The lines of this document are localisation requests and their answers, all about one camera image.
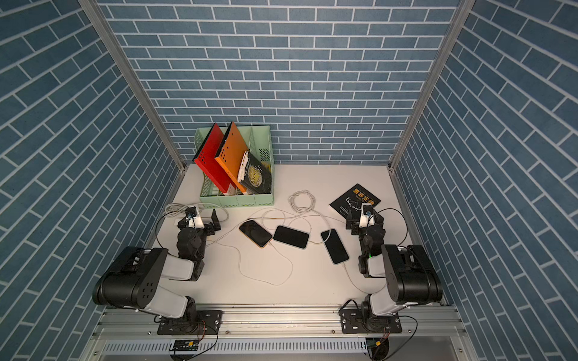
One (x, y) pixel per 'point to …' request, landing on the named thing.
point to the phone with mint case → (292, 237)
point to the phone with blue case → (334, 246)
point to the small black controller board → (185, 345)
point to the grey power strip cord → (174, 208)
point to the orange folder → (231, 154)
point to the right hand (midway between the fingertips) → (365, 211)
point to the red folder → (205, 159)
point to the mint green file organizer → (260, 141)
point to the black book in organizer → (254, 174)
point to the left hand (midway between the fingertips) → (207, 210)
